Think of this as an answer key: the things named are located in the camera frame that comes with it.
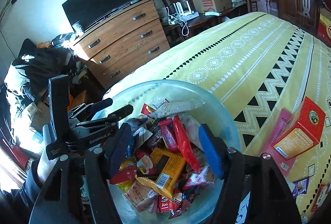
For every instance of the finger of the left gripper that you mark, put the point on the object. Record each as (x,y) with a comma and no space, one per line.
(121,113)
(98,106)

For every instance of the long red snack stick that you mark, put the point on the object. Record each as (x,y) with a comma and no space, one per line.
(184,144)

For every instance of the red and orange tea box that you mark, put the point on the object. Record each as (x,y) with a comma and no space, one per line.
(302,131)

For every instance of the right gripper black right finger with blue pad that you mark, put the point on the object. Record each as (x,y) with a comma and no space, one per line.
(226,164)

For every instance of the pile of dark clothes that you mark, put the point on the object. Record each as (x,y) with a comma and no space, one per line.
(27,77)

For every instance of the wooden chest of drawers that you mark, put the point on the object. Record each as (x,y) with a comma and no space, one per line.
(123,42)

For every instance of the yellow barcode snack packet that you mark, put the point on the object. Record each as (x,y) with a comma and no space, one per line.
(168,168)

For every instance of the dark sleeve left forearm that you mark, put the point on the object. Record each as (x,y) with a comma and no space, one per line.
(17,205)

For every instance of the person's left hand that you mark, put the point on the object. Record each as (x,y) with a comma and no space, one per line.
(45,165)

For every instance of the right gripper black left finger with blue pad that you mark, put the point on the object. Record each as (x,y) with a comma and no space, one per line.
(102,164)

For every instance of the red white snack packet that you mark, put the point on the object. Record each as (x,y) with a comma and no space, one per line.
(322,193)

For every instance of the purple snack packet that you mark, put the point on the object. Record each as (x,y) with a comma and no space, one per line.
(301,187)

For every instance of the clear nut packet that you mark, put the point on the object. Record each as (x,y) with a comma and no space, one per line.
(172,108)

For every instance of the yellow patterned bedspread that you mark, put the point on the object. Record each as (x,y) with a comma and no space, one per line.
(256,65)

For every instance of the dark wooden side desk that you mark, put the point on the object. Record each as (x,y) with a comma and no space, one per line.
(182,31)

